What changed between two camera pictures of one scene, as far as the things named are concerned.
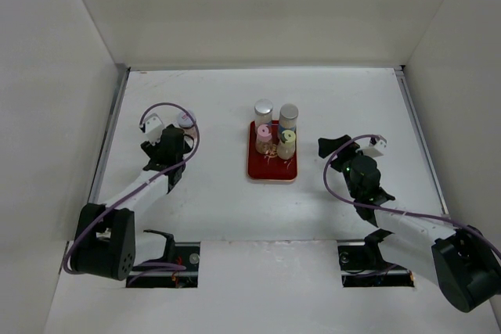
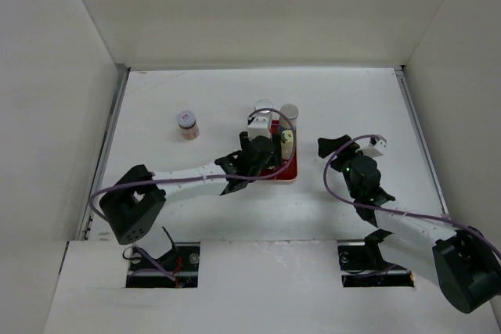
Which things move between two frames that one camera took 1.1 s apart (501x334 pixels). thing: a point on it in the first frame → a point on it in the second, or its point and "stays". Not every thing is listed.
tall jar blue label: [263, 110] stays
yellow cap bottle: [286, 147] stays
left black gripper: [152, 150] → [275, 159]
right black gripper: [336, 162] stays
